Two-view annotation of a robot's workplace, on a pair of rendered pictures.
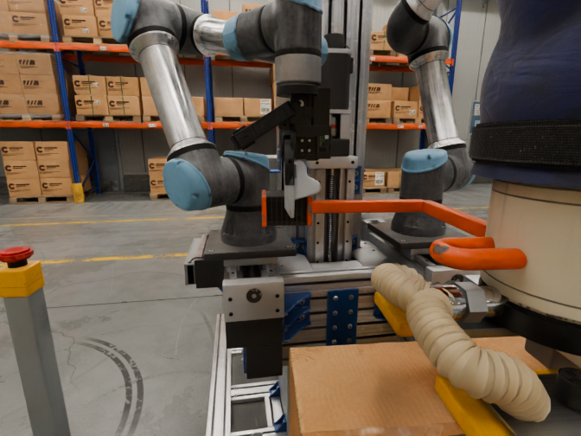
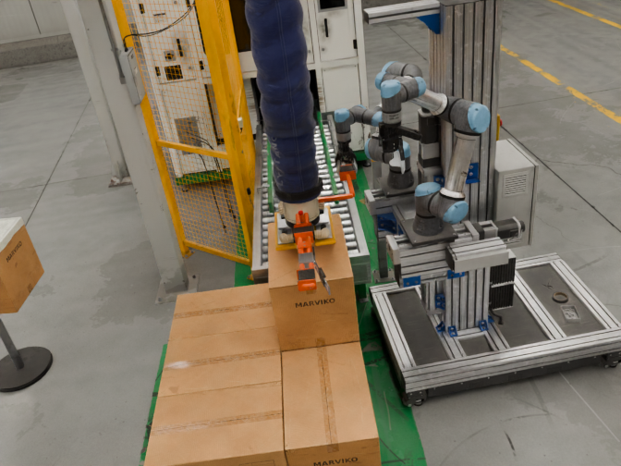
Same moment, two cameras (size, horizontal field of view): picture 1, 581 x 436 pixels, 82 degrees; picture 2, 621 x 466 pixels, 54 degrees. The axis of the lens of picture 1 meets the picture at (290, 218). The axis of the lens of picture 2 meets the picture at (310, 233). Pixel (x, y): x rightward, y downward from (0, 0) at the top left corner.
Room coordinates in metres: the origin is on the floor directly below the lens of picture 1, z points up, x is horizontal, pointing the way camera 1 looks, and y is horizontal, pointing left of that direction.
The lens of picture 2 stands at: (0.62, -2.89, 2.63)
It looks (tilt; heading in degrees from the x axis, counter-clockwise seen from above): 32 degrees down; 95
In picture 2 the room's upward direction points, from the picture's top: 8 degrees counter-clockwise
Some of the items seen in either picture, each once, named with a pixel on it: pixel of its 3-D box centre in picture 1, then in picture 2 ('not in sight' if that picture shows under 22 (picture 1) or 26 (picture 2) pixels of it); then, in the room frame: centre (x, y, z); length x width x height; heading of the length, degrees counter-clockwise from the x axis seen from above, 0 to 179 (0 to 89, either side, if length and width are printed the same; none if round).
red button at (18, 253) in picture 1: (16, 257); not in sight; (0.77, 0.67, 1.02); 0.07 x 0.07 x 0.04
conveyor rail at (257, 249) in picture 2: not in sight; (260, 191); (-0.10, 1.19, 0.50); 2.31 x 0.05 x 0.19; 95
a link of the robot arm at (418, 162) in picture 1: (424, 173); (429, 198); (0.96, -0.38, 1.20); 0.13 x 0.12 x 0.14; 125
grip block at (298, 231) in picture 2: not in sight; (303, 233); (0.37, -0.56, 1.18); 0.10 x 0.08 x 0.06; 5
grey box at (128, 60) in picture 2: not in sight; (133, 75); (-0.65, 0.72, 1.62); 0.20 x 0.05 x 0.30; 95
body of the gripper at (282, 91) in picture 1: (302, 125); (345, 150); (0.59, -0.02, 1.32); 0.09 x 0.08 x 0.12; 95
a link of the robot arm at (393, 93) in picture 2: not in sight; (391, 95); (0.79, -0.66, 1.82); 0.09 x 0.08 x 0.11; 35
